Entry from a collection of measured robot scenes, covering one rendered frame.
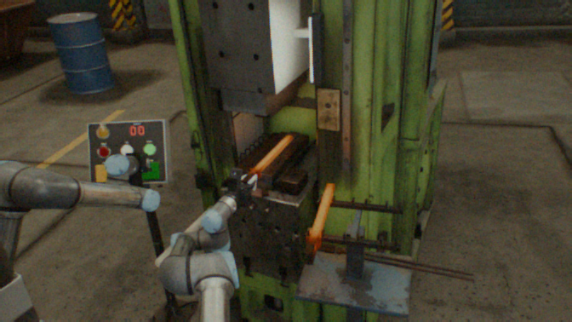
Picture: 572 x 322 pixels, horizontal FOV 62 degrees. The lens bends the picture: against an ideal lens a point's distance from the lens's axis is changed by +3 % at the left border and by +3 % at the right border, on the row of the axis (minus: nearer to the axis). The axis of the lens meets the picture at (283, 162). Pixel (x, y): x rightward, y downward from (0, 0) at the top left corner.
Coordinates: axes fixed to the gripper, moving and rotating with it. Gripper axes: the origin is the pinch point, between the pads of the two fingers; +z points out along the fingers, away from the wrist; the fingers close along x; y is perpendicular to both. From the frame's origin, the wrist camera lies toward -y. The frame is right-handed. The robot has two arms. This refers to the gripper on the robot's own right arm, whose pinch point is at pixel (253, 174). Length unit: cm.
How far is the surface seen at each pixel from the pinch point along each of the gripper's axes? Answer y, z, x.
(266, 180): 3.3, 2.7, 5.1
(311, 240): -5, -38, 42
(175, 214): 100, 76, -118
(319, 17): -63, 13, 27
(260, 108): -29.9, 2.7, 5.0
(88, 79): 82, 262, -383
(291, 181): 2.0, 3.6, 16.5
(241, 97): -33.6, 2.7, -3.1
